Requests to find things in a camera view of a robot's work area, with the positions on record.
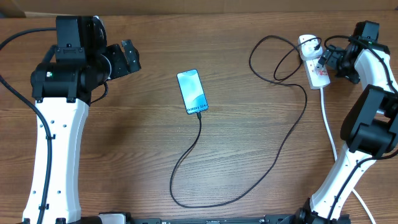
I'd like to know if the black USB charging cable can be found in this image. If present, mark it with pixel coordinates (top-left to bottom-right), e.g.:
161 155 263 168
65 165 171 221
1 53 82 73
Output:
169 34 323 209

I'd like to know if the blue Samsung Galaxy smartphone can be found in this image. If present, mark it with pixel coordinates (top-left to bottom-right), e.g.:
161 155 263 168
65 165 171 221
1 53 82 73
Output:
177 69 209 114

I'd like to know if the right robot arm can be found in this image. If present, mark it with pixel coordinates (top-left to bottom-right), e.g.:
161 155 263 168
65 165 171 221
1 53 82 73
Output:
284 21 397 223

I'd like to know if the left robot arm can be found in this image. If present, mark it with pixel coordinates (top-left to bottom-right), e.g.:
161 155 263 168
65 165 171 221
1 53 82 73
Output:
22 16 141 223

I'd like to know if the white USB charger plug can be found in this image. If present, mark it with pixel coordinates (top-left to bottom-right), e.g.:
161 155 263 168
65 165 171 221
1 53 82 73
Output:
298 34 323 61

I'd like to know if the white power strip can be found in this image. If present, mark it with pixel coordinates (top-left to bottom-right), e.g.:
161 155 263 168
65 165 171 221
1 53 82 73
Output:
303 57 330 90

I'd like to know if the brown cardboard backdrop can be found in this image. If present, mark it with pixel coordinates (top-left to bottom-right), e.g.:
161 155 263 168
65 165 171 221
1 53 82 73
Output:
1 0 397 17

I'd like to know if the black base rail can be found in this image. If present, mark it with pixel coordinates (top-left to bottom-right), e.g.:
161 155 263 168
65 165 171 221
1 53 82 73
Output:
96 212 351 224

